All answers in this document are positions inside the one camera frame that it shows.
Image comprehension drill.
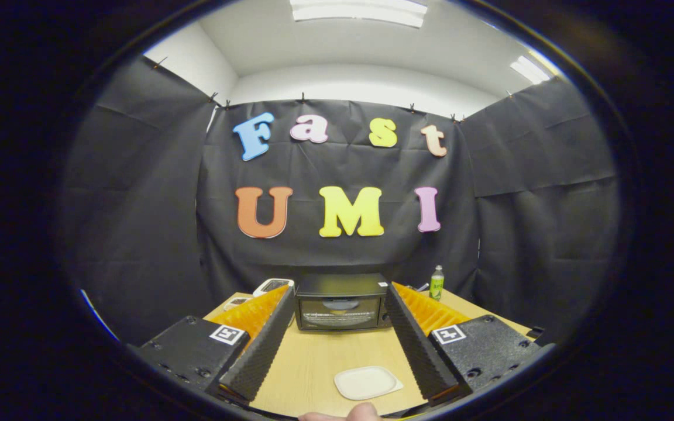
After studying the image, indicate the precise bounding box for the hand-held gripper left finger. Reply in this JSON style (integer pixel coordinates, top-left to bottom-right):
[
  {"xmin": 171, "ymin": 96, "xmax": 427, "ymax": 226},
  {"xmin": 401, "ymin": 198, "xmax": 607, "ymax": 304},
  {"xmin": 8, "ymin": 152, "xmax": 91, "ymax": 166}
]
[{"xmin": 132, "ymin": 285, "xmax": 295, "ymax": 404}]

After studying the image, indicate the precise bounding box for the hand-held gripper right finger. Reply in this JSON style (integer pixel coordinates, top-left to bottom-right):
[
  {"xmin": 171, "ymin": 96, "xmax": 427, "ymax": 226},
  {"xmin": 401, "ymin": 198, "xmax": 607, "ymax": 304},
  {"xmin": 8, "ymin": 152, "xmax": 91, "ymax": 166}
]
[{"xmin": 385, "ymin": 282, "xmax": 555, "ymax": 407}]

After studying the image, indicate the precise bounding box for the black toaster oven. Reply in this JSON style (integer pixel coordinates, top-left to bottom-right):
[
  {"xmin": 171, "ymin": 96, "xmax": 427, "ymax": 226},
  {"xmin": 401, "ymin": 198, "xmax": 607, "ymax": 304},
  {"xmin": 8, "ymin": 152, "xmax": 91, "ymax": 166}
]
[{"xmin": 294, "ymin": 273, "xmax": 393, "ymax": 332}]

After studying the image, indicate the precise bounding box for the white slot toaster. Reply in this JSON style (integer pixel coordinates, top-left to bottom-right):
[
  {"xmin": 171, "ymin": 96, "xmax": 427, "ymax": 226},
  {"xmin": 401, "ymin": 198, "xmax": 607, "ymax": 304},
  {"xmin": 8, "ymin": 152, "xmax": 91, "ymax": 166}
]
[{"xmin": 252, "ymin": 278, "xmax": 295, "ymax": 299}]

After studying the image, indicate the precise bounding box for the white plastic plate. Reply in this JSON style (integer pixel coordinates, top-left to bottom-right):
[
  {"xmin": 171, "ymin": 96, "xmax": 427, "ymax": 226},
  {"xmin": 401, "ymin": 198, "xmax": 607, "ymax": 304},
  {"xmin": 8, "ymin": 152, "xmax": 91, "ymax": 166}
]
[{"xmin": 333, "ymin": 365, "xmax": 404, "ymax": 401}]

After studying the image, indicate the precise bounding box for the green drink bottle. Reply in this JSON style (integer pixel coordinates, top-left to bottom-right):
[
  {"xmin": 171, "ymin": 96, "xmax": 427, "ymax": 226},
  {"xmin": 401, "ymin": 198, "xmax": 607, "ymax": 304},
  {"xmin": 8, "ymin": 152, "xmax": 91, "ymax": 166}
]
[{"xmin": 429, "ymin": 264, "xmax": 445, "ymax": 301}]

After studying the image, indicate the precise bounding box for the small ceiling light panel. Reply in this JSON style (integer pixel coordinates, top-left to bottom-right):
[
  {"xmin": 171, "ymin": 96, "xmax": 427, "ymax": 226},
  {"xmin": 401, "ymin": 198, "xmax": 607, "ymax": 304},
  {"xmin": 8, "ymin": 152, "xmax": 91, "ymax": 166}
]
[{"xmin": 510, "ymin": 56, "xmax": 551, "ymax": 85}]

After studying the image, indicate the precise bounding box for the long ceiling light panel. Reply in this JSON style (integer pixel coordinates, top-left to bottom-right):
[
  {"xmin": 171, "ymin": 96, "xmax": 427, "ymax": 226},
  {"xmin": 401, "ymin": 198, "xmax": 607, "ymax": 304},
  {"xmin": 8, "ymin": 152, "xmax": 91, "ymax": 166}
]
[{"xmin": 289, "ymin": 0, "xmax": 428, "ymax": 29}]

